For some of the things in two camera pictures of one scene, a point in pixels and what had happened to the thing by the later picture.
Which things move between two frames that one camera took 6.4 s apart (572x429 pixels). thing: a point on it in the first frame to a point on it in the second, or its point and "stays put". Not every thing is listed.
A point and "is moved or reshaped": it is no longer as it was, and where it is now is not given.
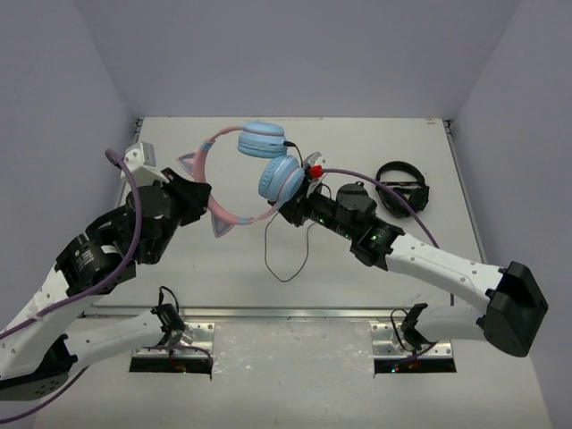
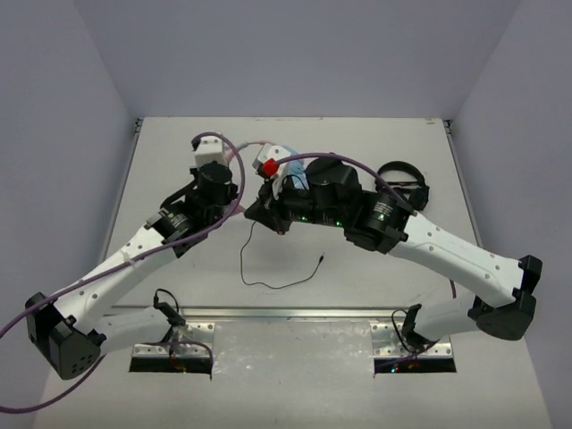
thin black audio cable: [291, 145] to [267, 285]
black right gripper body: [314, 207] to [281, 210]
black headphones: [419, 191] stays put
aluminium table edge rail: [264, 312] stays put
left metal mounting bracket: [201, 345] stays put
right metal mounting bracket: [385, 344] stays put
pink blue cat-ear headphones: [281, 179] is moved or reshaped
